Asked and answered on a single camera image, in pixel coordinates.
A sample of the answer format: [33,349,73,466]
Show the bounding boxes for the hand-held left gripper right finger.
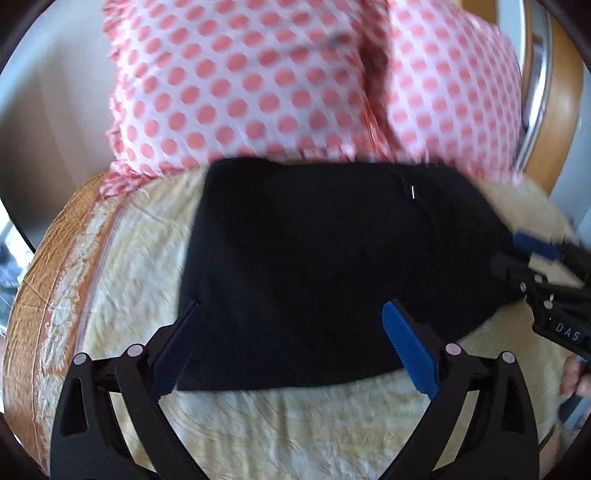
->
[383,300,541,480]

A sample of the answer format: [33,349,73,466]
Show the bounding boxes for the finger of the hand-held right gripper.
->
[512,232,591,287]
[489,251,555,305]

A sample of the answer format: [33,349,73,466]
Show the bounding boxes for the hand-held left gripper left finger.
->
[50,301,207,480]

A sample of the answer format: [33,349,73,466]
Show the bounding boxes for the black pants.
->
[178,158,527,392]

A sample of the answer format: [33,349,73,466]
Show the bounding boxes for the person's right hand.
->
[560,354,591,398]

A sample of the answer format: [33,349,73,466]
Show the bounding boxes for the yellow patterned bedspread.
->
[2,164,583,480]

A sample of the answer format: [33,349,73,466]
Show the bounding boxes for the small pink polka dot pillow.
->
[360,0,528,178]

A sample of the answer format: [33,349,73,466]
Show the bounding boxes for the flat screen television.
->
[0,196,37,298]

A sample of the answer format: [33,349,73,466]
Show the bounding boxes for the large pink polka dot pillow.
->
[102,0,393,197]

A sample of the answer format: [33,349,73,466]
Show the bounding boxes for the wooden door frame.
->
[512,0,586,195]

